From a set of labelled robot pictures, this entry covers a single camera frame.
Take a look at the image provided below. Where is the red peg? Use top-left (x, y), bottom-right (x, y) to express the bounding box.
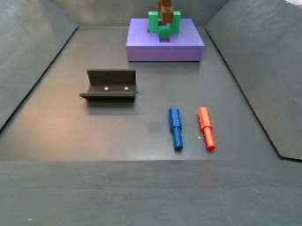
top-left (196, 107), bottom-right (217, 151)

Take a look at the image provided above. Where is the green U-shaped block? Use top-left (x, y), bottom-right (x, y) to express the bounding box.
top-left (147, 11), bottom-right (182, 40)

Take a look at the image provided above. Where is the purple base block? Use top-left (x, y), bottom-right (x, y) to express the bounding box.
top-left (126, 19), bottom-right (206, 62)

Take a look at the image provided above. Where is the black fixture bracket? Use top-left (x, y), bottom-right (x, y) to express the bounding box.
top-left (79, 69), bottom-right (136, 102)

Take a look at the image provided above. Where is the brown cross-shaped block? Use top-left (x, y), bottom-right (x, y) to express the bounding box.
top-left (156, 0), bottom-right (174, 24)

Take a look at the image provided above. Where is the blue peg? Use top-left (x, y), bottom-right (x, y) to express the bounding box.
top-left (168, 107), bottom-right (183, 151)

